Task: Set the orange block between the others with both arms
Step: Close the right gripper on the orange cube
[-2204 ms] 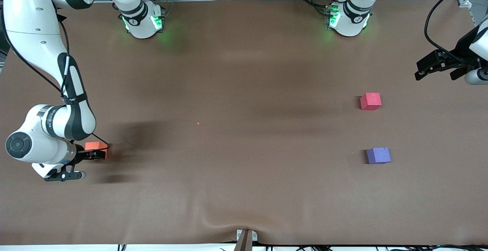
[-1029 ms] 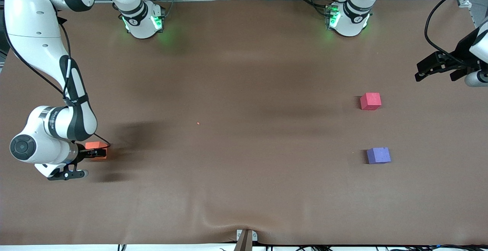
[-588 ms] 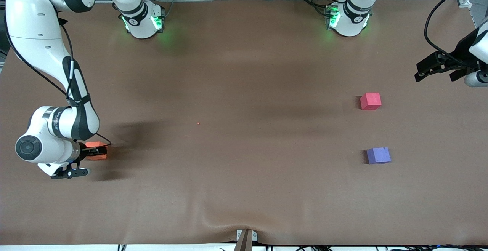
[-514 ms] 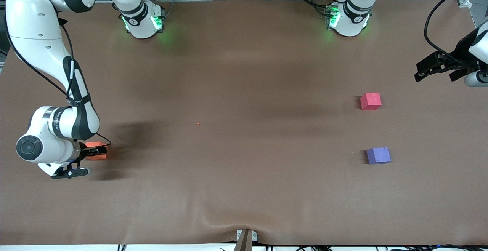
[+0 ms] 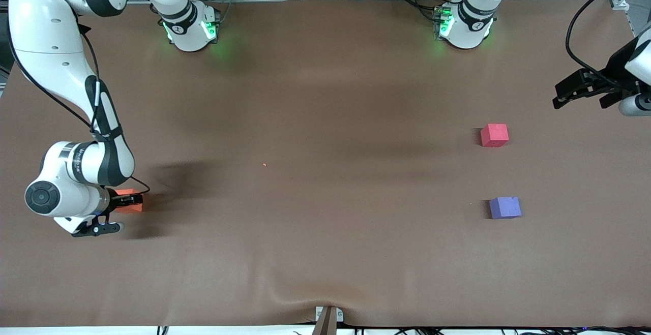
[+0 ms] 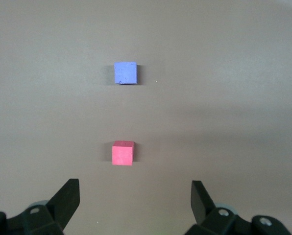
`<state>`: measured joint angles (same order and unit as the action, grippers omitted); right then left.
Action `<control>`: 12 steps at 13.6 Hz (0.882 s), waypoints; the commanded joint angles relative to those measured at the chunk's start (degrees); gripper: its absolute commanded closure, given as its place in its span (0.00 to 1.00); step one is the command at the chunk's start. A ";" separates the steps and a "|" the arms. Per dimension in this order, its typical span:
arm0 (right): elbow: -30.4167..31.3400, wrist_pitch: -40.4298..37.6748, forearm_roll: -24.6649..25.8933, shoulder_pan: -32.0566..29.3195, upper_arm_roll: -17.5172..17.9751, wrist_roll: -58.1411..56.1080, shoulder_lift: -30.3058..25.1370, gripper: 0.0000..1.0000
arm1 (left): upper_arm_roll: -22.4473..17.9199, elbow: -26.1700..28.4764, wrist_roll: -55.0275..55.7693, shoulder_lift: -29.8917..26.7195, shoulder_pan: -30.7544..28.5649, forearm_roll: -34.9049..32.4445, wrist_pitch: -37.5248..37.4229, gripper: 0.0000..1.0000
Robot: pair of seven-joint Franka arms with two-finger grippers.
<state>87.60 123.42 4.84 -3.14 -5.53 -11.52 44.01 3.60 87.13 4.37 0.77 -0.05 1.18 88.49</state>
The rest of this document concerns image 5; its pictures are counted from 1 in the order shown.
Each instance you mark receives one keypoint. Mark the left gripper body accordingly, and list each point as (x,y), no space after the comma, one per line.
(616,66)

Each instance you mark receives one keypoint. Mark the orange foam block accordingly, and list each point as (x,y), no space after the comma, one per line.
(129,209)

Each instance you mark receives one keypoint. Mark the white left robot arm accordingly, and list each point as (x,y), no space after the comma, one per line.
(473,20)

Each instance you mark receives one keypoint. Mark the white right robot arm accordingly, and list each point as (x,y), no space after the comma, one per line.
(56,45)

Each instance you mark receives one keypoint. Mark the red foam block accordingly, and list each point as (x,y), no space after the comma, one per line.
(494,134)

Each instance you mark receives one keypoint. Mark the purple foam block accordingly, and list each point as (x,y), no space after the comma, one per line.
(505,207)

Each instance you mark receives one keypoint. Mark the brown table mat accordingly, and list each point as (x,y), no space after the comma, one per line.
(325,233)

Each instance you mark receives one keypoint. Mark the white mat corner bracket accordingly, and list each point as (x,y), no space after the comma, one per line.
(618,2)

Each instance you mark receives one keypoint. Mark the grey metal clamp bracket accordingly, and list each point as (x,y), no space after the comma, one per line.
(329,320)

